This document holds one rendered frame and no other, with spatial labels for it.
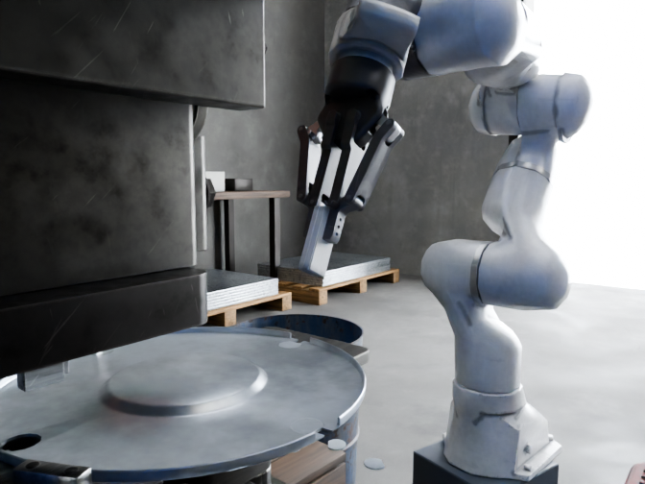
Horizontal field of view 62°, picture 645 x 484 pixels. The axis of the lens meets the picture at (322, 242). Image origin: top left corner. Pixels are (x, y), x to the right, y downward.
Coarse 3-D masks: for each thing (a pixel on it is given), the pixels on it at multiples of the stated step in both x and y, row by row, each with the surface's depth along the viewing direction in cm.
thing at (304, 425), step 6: (300, 420) 37; (306, 420) 37; (312, 420) 37; (294, 426) 36; (300, 426) 36; (306, 426) 36; (312, 426) 36; (318, 426) 36; (300, 432) 35; (306, 432) 35
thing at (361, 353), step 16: (304, 336) 57; (352, 352) 52; (368, 352) 52; (256, 464) 44; (176, 480) 41; (192, 480) 40; (208, 480) 40; (224, 480) 41; (240, 480) 42; (256, 480) 44
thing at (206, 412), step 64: (0, 384) 42; (64, 384) 43; (128, 384) 42; (192, 384) 42; (256, 384) 42; (320, 384) 43; (0, 448) 33; (64, 448) 33; (128, 448) 33; (192, 448) 33; (256, 448) 33
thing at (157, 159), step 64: (0, 128) 25; (64, 128) 27; (128, 128) 30; (192, 128) 34; (0, 192) 25; (64, 192) 27; (128, 192) 30; (192, 192) 34; (0, 256) 25; (64, 256) 28; (128, 256) 30; (192, 256) 34
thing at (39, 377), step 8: (40, 368) 32; (48, 368) 32; (56, 368) 33; (64, 368) 34; (24, 376) 31; (32, 376) 32; (40, 376) 32; (48, 376) 33; (56, 376) 33; (24, 384) 31; (32, 384) 32; (40, 384) 32; (48, 384) 33
